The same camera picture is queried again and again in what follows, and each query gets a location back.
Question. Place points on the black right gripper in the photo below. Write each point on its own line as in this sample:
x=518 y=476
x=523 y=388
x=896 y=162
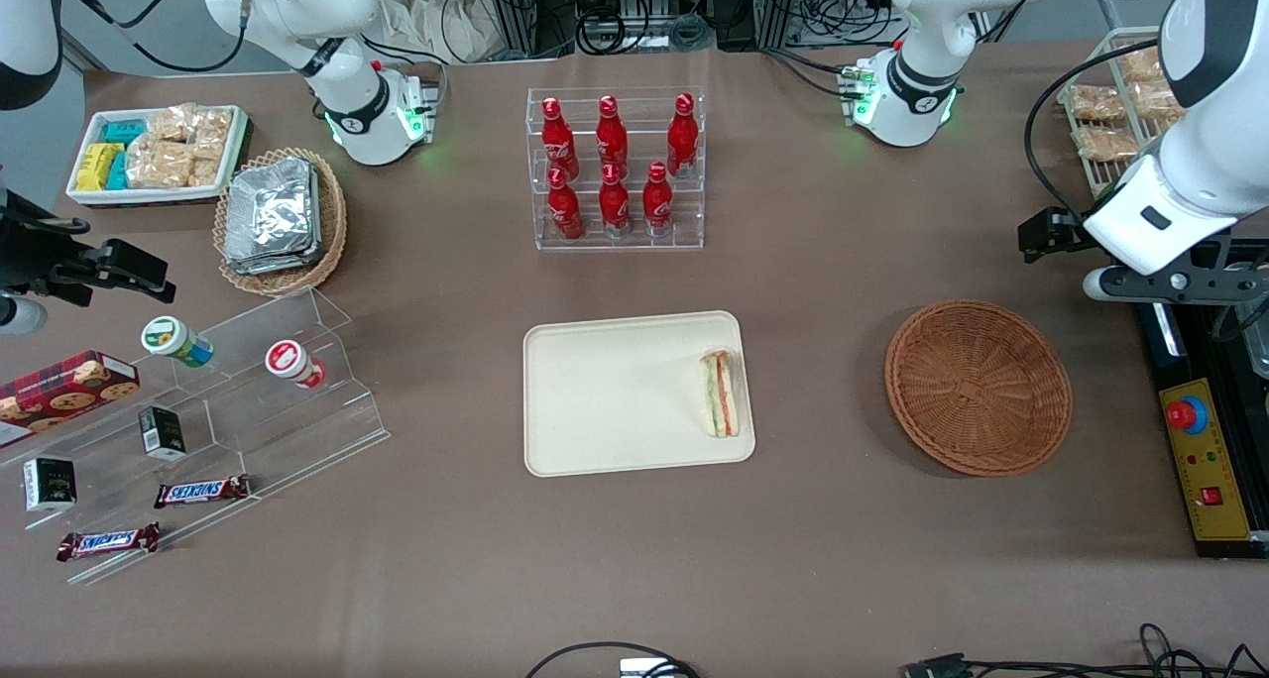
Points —
x=30 y=252

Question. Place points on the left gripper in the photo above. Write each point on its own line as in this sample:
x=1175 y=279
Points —
x=1069 y=232

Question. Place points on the triangle sandwich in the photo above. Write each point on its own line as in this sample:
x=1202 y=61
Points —
x=721 y=395

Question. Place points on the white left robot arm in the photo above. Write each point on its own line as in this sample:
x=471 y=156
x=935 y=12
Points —
x=922 y=73

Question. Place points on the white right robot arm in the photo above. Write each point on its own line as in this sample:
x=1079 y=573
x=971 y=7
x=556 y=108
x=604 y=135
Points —
x=347 y=103

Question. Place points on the white rectangular snack tray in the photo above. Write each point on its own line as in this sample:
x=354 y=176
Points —
x=99 y=197

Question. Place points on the brown round wicker basket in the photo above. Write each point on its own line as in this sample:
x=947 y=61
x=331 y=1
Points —
x=981 y=391

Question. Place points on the light oval wicker basket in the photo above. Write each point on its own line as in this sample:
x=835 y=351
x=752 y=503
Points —
x=332 y=222

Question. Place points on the beige plastic tray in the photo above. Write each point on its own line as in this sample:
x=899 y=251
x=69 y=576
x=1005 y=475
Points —
x=615 y=395

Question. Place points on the green lid yogurt cup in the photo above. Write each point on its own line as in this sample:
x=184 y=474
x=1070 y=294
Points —
x=169 y=338

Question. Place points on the bagged pastry snack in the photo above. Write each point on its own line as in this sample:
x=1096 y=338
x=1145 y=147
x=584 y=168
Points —
x=1142 y=65
x=1097 y=103
x=1105 y=144
x=1155 y=103

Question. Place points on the teal snack packet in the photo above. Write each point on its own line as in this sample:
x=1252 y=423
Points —
x=117 y=170
x=123 y=132

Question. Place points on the yellow snack packet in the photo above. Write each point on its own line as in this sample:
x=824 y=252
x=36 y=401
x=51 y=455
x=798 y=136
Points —
x=94 y=166

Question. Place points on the red plaid cookie box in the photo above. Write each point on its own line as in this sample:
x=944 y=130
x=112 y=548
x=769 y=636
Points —
x=55 y=391

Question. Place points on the clear bag rice crackers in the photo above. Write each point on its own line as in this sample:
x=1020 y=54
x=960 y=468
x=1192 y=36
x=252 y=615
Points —
x=213 y=131
x=205 y=171
x=159 y=165
x=171 y=123

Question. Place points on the stack of silver foil packs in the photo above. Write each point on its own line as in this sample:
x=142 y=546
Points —
x=273 y=217

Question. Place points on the red lid yogurt cup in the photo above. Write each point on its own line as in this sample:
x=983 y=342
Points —
x=289 y=361

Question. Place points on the small black white carton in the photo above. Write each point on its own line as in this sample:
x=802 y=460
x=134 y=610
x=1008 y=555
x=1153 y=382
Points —
x=50 y=484

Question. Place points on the clear acrylic stepped display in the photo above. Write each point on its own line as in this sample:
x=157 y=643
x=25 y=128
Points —
x=258 y=430

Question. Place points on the red emergency stop button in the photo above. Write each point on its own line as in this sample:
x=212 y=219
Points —
x=1187 y=415

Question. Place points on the snickers chocolate bar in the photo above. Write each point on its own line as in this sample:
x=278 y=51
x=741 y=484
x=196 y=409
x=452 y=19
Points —
x=201 y=491
x=107 y=541

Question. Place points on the black yellow control box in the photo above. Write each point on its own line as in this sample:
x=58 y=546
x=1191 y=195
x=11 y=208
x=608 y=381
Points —
x=1214 y=480

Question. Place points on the clear acrylic bottle rack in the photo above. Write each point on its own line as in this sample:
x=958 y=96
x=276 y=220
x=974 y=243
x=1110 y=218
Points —
x=684 y=217

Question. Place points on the red cola bottle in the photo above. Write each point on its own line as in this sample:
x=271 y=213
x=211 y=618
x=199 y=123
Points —
x=615 y=207
x=657 y=204
x=682 y=143
x=612 y=138
x=565 y=212
x=560 y=143

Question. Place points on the crumpled clear plastic bag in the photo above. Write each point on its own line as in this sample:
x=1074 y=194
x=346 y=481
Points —
x=436 y=19

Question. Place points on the small white device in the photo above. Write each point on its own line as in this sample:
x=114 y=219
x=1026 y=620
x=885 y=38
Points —
x=644 y=668

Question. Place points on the aluminium frame post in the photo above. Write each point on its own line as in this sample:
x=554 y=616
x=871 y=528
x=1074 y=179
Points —
x=516 y=9
x=778 y=4

